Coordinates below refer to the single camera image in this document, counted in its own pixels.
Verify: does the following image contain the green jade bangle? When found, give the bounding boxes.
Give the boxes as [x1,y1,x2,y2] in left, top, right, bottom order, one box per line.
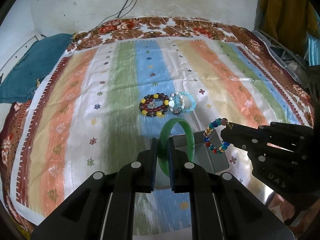
[157,118,195,177]

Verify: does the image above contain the multicolour glass bead bracelet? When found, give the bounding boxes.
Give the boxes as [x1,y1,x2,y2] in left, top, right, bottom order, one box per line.
[203,117,231,156]

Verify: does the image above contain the dark bead yellow bracelet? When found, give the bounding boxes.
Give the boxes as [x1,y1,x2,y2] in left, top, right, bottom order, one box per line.
[138,93,170,118]

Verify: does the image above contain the light blue bead bracelet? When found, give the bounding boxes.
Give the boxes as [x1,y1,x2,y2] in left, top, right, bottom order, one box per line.
[175,91,197,113]

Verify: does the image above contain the grey metal tray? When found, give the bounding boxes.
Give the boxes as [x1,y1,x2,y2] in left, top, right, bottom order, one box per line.
[155,131,229,190]

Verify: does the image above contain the mustard yellow hanging cloth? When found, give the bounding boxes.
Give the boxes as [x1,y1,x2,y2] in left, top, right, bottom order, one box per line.
[260,0,319,54]

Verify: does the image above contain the floral brown bedsheet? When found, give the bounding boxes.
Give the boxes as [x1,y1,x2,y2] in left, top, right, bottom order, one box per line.
[1,17,314,239]

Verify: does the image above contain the teal quilted pillow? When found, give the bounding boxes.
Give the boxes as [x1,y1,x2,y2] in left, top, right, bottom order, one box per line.
[1,33,73,103]

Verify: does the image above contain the black hanging cables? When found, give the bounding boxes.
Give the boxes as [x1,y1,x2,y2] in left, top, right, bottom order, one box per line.
[75,0,146,51]

